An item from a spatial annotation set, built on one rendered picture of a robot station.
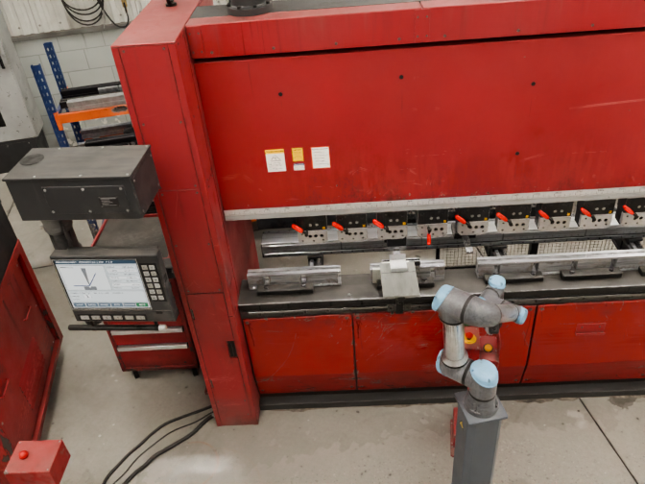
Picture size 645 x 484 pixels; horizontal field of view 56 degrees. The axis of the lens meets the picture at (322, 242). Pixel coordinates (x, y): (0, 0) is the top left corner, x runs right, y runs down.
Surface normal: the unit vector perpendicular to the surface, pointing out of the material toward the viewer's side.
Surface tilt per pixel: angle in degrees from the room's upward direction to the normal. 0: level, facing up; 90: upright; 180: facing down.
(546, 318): 90
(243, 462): 0
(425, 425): 0
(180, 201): 90
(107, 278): 90
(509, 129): 90
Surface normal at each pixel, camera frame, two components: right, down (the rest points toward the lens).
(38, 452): -0.07, -0.81
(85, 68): 0.19, 0.57
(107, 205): -0.08, 0.59
